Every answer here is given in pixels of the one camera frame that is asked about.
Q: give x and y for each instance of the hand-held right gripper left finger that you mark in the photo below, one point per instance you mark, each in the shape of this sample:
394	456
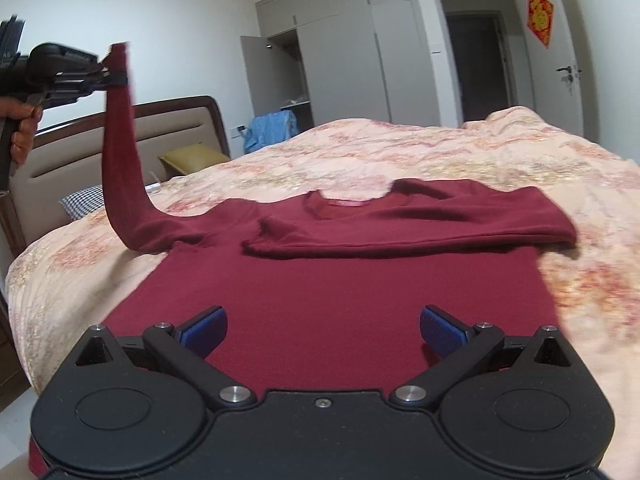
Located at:
206	331

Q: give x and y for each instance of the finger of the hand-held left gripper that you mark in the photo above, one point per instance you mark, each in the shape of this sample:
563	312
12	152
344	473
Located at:
107	79

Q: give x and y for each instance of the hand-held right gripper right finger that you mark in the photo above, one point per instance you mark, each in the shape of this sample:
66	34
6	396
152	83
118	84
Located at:
441	331

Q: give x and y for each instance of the dark red sweater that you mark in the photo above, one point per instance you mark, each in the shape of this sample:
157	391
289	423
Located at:
325	300

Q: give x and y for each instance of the person's left hand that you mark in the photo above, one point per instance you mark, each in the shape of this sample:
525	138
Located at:
22	130

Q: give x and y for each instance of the padded wooden bed headboard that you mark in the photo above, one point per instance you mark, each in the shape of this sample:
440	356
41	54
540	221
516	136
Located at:
75	140

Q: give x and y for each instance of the yellow pillow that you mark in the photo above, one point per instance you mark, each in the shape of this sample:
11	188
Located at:
195	160

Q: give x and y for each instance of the checkered pillow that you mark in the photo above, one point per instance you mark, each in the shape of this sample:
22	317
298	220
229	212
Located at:
82	202

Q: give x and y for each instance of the white open wardrobe door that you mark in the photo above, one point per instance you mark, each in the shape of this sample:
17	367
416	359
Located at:
252	75

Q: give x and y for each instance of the blue cloth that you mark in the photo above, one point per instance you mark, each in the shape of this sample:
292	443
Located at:
270	130

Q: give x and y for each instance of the floral peach quilt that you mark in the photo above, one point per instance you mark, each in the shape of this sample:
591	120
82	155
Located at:
500	160

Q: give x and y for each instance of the white wardrobe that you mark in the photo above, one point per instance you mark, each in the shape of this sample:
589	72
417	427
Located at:
345	50

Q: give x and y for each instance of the white room door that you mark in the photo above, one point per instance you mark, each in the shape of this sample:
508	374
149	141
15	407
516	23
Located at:
547	95

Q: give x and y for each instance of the red diamond door decoration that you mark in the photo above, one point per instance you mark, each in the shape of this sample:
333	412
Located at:
541	17

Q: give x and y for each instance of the dark wooden bed frame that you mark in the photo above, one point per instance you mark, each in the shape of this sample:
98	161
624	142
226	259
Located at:
12	350

